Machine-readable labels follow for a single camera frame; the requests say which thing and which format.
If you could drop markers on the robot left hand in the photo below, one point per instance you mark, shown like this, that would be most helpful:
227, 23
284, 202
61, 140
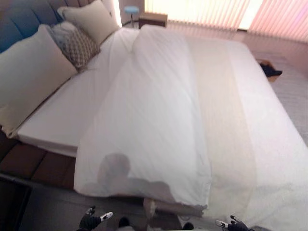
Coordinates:
89, 222

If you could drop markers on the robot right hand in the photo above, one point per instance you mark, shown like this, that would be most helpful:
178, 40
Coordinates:
234, 225

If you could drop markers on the robot silver legs and feet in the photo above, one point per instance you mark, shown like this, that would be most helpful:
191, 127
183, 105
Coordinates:
154, 211

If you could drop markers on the black bedside table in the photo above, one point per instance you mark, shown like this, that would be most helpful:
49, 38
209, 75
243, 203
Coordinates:
12, 202

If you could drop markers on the white duvet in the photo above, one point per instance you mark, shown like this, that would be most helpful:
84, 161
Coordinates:
183, 120

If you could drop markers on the white mattress with sheet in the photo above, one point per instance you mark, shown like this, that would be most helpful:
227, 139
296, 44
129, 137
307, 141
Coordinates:
72, 101

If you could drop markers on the large cream pillow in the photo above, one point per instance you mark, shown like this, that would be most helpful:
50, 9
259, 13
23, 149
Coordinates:
29, 79

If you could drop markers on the dark slippers on floor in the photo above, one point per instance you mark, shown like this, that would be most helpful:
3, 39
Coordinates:
269, 68

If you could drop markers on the brown patterned cushion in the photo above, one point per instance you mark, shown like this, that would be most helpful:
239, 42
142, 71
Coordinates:
80, 47

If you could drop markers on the blue white patterned cushion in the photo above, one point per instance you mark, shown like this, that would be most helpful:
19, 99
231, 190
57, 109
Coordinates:
61, 33

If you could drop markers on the brown wooden nightstand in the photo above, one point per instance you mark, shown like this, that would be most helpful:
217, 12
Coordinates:
153, 19

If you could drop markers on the blue padded headboard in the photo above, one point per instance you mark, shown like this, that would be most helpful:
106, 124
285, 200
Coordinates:
24, 19

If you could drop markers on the vertical blind curtain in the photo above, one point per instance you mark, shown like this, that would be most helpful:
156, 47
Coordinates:
211, 13

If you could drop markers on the round blue stool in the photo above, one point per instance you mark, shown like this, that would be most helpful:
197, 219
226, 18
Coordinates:
131, 10

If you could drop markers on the brown bed frame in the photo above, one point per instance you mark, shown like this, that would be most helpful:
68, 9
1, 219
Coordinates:
36, 163

